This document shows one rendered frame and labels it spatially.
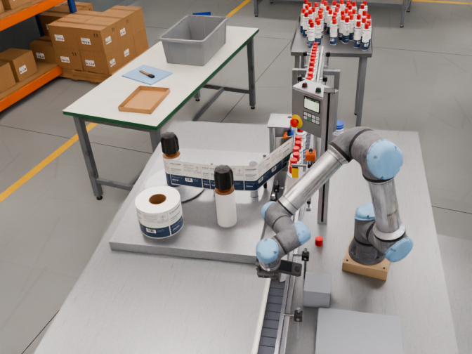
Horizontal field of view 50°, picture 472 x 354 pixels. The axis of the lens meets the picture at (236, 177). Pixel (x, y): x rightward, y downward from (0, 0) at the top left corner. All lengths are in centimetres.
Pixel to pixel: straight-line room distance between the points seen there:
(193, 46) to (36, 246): 188
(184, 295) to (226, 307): 19
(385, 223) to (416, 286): 39
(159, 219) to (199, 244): 20
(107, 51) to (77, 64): 47
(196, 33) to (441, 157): 235
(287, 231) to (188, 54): 263
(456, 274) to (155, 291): 122
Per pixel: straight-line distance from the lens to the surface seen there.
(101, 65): 595
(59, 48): 625
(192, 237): 228
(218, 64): 413
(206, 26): 459
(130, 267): 227
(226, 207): 222
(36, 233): 399
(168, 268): 222
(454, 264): 231
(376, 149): 167
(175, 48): 414
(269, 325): 192
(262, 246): 167
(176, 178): 251
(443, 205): 400
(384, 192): 179
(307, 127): 215
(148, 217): 223
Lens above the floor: 238
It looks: 35 degrees down
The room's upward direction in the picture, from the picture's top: 4 degrees counter-clockwise
